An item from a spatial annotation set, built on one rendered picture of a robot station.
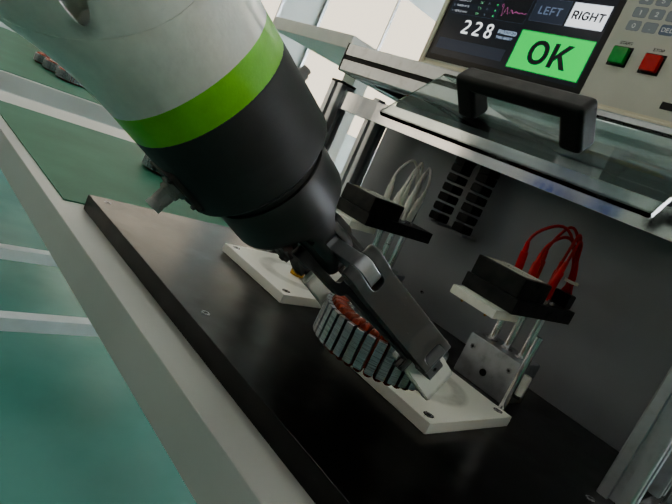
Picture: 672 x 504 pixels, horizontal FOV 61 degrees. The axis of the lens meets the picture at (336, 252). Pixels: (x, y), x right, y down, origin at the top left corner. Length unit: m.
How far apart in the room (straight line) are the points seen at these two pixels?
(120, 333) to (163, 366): 0.09
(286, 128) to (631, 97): 0.50
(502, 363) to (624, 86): 0.34
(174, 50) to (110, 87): 0.03
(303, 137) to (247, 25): 0.06
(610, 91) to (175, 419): 0.57
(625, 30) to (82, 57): 0.62
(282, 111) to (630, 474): 0.48
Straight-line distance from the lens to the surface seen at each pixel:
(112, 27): 0.25
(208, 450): 0.44
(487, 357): 0.72
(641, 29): 0.75
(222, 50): 0.26
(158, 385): 0.50
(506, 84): 0.43
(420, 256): 0.95
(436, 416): 0.54
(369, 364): 0.43
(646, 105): 0.71
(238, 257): 0.75
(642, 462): 0.62
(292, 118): 0.29
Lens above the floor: 0.98
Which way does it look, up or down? 11 degrees down
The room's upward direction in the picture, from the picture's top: 24 degrees clockwise
